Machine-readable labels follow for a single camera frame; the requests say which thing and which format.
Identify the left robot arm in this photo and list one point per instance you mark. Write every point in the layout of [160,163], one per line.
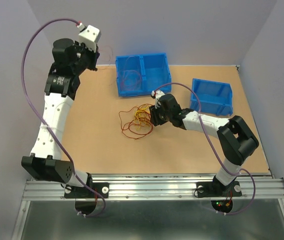
[44,163]

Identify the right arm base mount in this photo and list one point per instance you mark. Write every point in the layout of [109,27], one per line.
[210,189]

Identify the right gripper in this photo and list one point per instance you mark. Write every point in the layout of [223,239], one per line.
[154,118]

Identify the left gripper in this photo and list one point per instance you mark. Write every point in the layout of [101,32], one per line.
[94,56]

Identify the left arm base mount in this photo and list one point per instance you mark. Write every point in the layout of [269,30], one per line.
[76,192]

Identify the blue double bin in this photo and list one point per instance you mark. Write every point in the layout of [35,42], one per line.
[140,74]

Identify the aluminium rail frame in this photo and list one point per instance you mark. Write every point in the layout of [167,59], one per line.
[151,181]

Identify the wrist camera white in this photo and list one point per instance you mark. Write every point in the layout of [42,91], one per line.
[157,94]
[89,35]

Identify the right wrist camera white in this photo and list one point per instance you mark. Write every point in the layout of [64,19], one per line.
[157,94]

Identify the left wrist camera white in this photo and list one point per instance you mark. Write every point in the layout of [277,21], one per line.
[89,35]

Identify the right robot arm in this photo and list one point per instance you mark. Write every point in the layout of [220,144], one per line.
[236,139]

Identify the blue single bin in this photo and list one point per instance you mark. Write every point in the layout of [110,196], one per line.
[215,97]

